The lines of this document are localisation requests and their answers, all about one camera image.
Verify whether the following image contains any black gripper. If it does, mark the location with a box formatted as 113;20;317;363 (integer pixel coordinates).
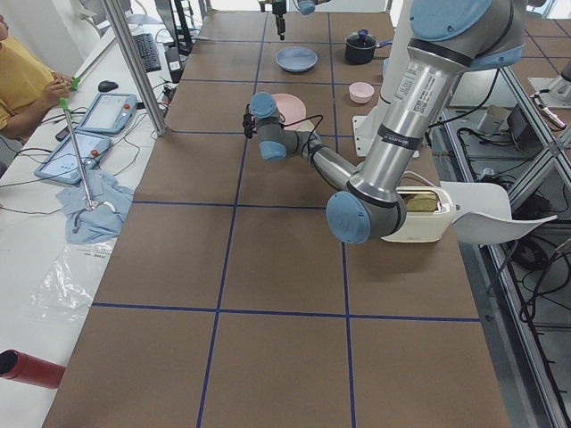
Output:
242;103;256;138
261;0;286;41

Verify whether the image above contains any blue plate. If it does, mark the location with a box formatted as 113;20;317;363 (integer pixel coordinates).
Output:
275;46;319;73

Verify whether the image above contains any pink plate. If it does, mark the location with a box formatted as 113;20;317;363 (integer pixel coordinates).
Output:
272;94;307;123

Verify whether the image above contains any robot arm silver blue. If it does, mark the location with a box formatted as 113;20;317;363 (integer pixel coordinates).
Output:
257;0;329;41
243;1;527;243

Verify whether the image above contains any dark blue pot with lid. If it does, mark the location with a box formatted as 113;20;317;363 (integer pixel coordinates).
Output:
344;29;393;65

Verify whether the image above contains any pink bowl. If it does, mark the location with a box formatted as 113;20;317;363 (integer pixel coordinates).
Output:
349;82;375;104

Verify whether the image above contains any black keyboard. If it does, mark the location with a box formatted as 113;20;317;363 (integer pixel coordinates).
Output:
132;33;161;72

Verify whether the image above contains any upper teach pendant tablet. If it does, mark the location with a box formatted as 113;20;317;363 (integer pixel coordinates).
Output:
77;92;137;136

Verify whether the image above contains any teach pendant tablet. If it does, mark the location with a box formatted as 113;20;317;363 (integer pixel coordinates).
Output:
77;92;137;136
34;131;112;185

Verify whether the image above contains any black computer mouse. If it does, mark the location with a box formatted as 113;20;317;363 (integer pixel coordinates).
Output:
97;80;119;93

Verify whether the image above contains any blue cloth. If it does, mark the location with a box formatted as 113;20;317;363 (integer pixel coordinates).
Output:
56;170;134;244

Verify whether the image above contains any lower teach pendant tablet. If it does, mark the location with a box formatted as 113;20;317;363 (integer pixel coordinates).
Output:
34;131;112;185

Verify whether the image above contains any cream toaster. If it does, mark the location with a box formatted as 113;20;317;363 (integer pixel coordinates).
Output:
383;185;457;243

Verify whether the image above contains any person in yellow shirt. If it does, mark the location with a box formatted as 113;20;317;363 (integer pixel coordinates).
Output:
1;20;72;141

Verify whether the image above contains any clear plastic bag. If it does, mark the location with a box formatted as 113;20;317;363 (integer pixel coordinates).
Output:
24;239;116;325

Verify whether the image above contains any red cylinder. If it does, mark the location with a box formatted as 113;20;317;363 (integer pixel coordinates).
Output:
1;350;65;389

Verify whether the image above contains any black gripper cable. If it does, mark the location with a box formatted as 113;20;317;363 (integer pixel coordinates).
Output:
278;113;325;155

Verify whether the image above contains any aluminium frame post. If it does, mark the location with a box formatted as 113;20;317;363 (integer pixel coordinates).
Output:
102;0;167;136

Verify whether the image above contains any metal grabber stick green handle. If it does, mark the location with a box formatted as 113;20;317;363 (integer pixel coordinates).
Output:
59;97;98;210

